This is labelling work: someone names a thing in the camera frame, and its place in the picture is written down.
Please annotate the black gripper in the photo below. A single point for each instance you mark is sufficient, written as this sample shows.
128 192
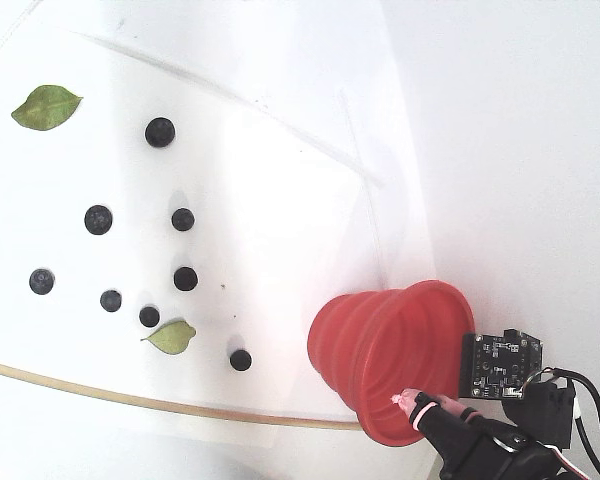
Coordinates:
472 434

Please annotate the dark blueberry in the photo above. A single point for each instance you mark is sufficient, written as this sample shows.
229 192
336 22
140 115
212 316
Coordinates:
41 281
110 301
98 219
160 132
185 278
149 316
240 359
183 219

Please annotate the red collapsible cup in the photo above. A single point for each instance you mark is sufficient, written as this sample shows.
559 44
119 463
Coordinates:
370 350

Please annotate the green leaf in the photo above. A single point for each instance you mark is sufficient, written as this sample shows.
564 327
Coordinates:
45 107
172 337

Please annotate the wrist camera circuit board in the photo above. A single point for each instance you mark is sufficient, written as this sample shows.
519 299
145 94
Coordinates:
500 365

